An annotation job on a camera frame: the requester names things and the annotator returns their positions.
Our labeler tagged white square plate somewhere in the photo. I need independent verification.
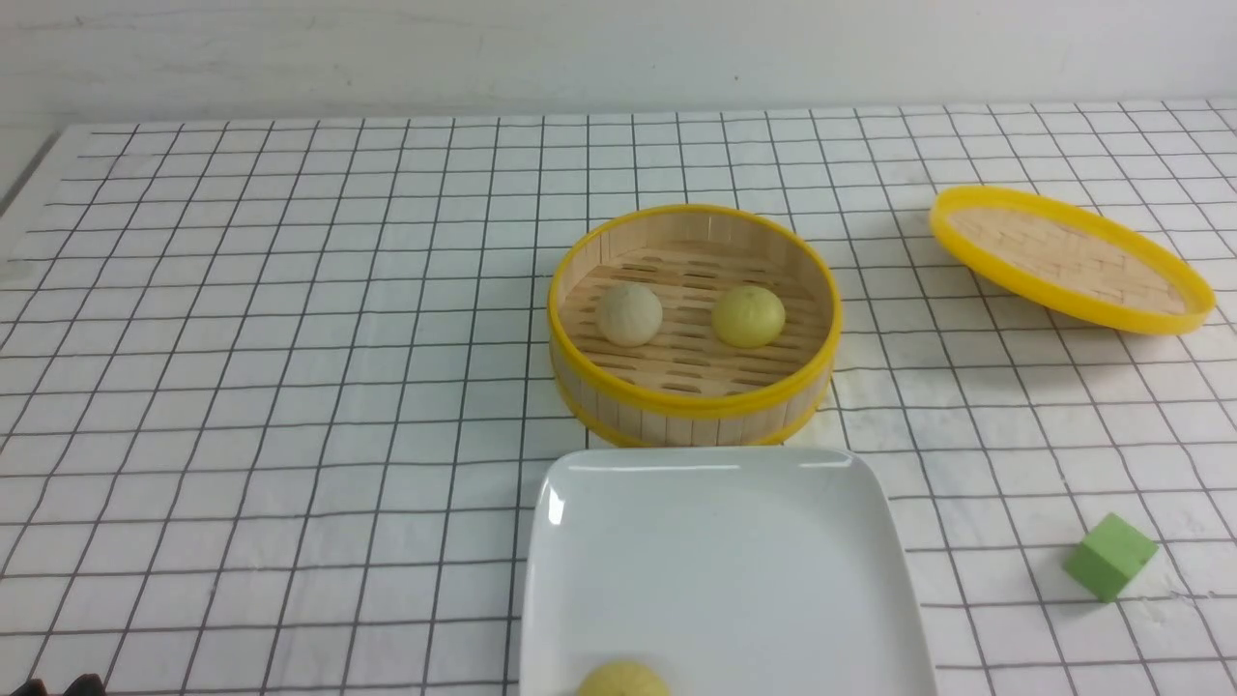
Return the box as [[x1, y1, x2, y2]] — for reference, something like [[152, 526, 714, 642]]
[[520, 448, 939, 695]]

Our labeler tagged white steamed bun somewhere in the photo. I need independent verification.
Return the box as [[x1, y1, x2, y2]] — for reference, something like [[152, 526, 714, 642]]
[[595, 282, 663, 347]]

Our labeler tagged yellow-rimmed bamboo steamer lid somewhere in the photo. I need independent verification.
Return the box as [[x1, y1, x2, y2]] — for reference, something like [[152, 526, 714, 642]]
[[929, 185, 1216, 335]]

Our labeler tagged dark object at corner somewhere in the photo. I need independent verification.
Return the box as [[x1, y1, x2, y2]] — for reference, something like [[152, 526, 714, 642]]
[[7, 674, 105, 696]]

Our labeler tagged white grid tablecloth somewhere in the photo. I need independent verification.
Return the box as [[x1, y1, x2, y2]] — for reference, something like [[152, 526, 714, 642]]
[[1, 99, 1235, 695]]

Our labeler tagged yellow steamed bun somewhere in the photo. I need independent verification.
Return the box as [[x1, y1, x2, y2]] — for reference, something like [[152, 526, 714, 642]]
[[711, 286, 787, 349]]

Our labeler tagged green cube block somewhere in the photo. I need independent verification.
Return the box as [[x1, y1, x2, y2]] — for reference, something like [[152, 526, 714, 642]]
[[1063, 512, 1159, 603]]

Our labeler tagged yellow-rimmed bamboo steamer basket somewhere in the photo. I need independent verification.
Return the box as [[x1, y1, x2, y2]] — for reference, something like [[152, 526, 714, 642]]
[[547, 204, 842, 448]]

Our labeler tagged yellow bun at plate edge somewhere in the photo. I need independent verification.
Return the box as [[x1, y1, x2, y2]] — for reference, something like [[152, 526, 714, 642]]
[[575, 660, 670, 696]]

